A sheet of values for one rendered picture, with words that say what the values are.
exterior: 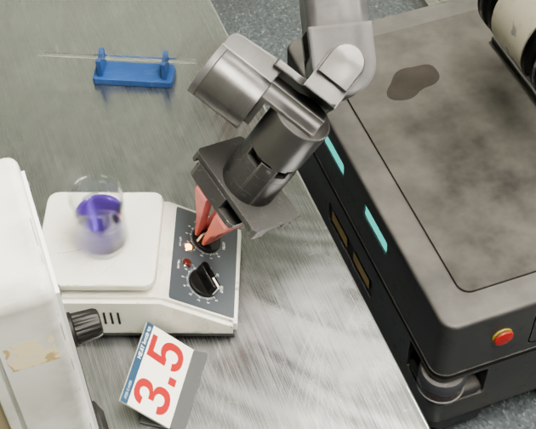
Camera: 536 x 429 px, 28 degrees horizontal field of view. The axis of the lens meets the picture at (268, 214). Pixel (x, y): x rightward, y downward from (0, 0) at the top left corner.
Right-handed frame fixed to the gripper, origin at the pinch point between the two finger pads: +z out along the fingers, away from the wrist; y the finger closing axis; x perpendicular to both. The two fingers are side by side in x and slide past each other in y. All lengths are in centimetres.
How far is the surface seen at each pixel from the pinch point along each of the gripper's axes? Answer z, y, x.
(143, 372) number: 5.7, 8.9, -11.9
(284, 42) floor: 66, -62, 116
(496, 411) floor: 48, 33, 77
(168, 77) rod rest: 7.7, -24.1, 16.9
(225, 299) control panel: 1.6, 6.7, -1.5
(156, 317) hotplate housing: 4.5, 4.7, -7.9
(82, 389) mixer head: -39, 19, -47
